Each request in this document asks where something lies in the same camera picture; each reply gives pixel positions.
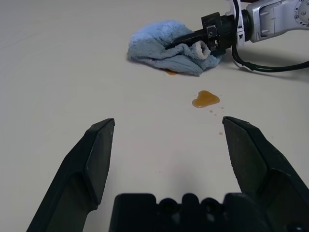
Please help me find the heart-shaped brown liquid puddle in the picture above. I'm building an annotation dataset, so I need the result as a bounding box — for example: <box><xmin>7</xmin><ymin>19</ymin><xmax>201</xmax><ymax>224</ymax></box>
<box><xmin>191</xmin><ymin>90</ymin><xmax>221</xmax><ymax>109</ymax></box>

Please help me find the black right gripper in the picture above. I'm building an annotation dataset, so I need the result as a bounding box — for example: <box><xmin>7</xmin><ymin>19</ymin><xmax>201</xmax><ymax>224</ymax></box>
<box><xmin>165</xmin><ymin>11</ymin><xmax>241</xmax><ymax>56</ymax></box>

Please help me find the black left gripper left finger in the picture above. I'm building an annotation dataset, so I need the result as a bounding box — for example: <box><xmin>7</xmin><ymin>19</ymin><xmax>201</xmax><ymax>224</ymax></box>
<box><xmin>26</xmin><ymin>118</ymin><xmax>116</xmax><ymax>232</ymax></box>

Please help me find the light blue terry rag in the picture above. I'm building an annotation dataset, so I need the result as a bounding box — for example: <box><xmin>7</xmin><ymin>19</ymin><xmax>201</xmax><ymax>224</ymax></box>
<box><xmin>127</xmin><ymin>19</ymin><xmax>222</xmax><ymax>77</ymax></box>

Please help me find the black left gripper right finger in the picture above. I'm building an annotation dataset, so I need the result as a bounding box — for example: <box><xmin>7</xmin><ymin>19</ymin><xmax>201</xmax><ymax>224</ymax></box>
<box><xmin>222</xmin><ymin>116</ymin><xmax>309</xmax><ymax>232</ymax></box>

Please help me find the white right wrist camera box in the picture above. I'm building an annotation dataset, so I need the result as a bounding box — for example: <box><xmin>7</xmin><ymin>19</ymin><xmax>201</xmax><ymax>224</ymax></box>
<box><xmin>226</xmin><ymin>0</ymin><xmax>247</xmax><ymax>47</ymax></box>

